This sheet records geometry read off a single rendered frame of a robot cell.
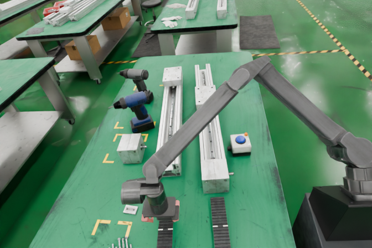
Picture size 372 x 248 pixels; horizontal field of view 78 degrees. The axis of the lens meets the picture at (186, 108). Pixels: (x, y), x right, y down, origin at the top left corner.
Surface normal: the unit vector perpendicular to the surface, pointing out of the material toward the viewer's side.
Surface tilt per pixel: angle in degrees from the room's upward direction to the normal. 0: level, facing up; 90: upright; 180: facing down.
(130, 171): 0
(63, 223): 0
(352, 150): 45
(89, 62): 90
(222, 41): 90
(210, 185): 90
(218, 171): 0
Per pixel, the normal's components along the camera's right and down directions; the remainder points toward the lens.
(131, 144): -0.11, -0.77
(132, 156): -0.04, 0.63
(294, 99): -0.09, -0.07
